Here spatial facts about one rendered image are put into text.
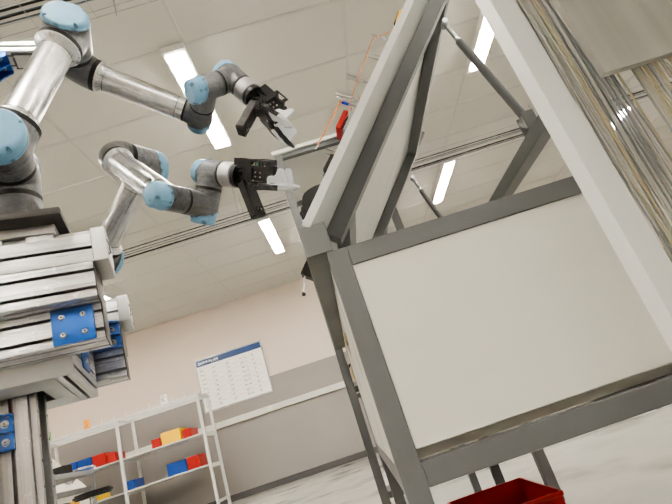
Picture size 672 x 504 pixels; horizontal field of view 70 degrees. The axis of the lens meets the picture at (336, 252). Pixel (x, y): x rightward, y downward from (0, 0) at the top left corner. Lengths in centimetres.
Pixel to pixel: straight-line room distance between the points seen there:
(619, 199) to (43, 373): 122
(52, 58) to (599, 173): 132
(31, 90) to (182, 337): 818
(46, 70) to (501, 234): 118
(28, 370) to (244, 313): 790
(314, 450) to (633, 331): 791
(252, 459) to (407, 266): 808
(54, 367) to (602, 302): 120
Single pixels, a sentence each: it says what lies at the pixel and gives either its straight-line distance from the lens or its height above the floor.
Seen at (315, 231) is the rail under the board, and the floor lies 85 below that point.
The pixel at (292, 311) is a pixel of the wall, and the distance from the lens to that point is 898.
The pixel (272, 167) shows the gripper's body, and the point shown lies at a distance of 138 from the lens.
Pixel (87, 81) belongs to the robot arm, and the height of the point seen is 164.
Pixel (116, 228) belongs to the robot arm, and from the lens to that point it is 187.
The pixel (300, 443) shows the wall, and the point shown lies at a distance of 872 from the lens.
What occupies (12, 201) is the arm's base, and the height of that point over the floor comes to 122.
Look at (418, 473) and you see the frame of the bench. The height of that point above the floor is 39.
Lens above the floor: 48
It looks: 20 degrees up
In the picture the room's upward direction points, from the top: 19 degrees counter-clockwise
